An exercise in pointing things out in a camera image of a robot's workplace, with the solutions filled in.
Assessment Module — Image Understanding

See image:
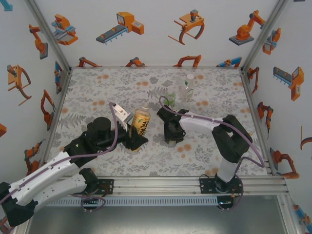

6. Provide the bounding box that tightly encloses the yellow tea bottle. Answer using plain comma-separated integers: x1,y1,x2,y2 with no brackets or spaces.
126,102,152,155

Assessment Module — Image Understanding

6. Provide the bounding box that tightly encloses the soda water bottle lime label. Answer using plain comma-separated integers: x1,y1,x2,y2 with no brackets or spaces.
179,74,195,103

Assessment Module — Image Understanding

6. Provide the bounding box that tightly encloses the floral patterned tablecloth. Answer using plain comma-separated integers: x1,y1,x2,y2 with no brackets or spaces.
52,67,271,177

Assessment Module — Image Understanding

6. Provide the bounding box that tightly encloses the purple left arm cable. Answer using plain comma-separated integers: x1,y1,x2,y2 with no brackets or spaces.
0,102,120,204

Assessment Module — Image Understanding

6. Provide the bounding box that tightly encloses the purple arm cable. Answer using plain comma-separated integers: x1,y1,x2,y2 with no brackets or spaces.
0,102,120,204
158,96,266,176

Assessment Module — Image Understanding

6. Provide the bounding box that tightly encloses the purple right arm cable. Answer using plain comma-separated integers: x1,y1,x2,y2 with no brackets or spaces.
158,96,266,176

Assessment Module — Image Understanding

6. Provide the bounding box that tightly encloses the wide aluminium mounting rail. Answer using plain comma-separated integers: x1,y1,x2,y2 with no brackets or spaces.
97,176,290,195

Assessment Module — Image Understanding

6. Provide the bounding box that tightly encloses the aluminium frame side rail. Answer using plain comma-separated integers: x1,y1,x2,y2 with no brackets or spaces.
240,68,303,234
13,68,73,234

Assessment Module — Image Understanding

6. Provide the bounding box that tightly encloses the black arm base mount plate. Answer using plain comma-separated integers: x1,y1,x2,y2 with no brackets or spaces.
96,178,115,195
199,175,217,195

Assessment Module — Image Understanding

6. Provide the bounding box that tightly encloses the grey slotted cable duct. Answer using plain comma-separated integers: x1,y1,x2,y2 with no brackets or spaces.
46,196,220,207

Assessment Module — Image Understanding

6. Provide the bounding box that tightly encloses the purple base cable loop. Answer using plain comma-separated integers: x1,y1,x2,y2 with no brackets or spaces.
69,191,107,214
217,189,244,213

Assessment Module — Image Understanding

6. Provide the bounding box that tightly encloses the aluminium frame post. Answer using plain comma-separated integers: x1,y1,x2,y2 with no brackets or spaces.
240,0,291,73
25,0,73,73

